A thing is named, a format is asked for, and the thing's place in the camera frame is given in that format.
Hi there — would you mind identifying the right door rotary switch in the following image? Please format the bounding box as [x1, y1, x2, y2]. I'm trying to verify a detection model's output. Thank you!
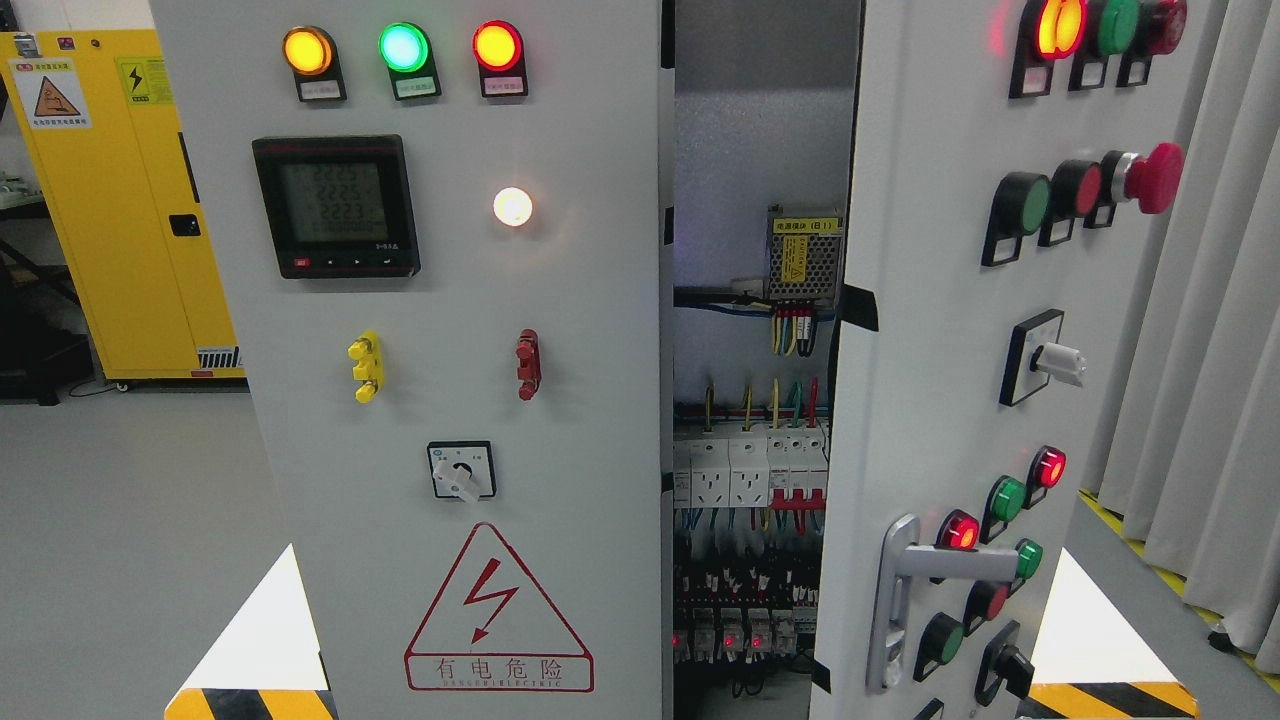
[998, 309, 1087, 407]

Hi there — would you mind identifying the silver door handle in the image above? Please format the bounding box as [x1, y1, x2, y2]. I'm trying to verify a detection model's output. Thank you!
[867, 512, 1019, 694]

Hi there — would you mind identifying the amber indicator light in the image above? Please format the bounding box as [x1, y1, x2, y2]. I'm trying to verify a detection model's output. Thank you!
[282, 26, 346, 102]

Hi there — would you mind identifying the relay row with red leds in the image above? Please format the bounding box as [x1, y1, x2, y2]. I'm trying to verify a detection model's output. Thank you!
[671, 603, 818, 666]

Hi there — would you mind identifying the grey curtain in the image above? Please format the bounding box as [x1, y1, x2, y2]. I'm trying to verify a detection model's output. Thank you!
[1096, 1, 1279, 674]

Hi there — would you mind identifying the metal mesh power supply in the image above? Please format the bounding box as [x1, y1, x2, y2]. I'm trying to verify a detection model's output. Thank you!
[765, 204, 846, 305]

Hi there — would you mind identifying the red terminal post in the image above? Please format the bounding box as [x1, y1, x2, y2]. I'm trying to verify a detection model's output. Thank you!
[515, 328, 541, 402]

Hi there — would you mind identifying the red emergency stop button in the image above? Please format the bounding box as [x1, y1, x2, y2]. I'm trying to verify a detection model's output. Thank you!
[1084, 142, 1185, 229]

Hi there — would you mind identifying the black digital power meter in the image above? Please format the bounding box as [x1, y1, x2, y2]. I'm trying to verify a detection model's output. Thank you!
[252, 135, 421, 281]

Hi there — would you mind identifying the red electric hazard sticker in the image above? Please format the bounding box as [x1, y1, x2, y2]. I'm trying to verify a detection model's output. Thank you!
[404, 521, 595, 693]

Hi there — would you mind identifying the yellow safety cabinet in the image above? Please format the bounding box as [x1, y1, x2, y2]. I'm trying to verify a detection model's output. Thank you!
[3, 29, 244, 382]

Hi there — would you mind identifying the red indicator light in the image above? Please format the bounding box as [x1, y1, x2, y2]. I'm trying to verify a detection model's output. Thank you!
[472, 19, 529, 99]

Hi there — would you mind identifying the white socket breaker row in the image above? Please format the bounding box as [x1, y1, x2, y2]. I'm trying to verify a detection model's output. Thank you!
[673, 419, 829, 511]

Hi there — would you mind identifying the grey cabinet door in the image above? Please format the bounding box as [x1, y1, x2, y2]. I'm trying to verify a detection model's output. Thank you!
[151, 1, 671, 719]
[810, 1, 1210, 719]

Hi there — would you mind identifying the yellow terminal post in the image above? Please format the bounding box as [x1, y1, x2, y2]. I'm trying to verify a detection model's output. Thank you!
[347, 331, 385, 404]

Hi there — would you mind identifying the green indicator light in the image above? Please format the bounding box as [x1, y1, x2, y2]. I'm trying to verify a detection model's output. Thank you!
[378, 22, 442, 101]

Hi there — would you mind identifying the white indicator light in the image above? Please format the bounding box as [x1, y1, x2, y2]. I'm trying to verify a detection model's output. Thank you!
[492, 186, 534, 228]

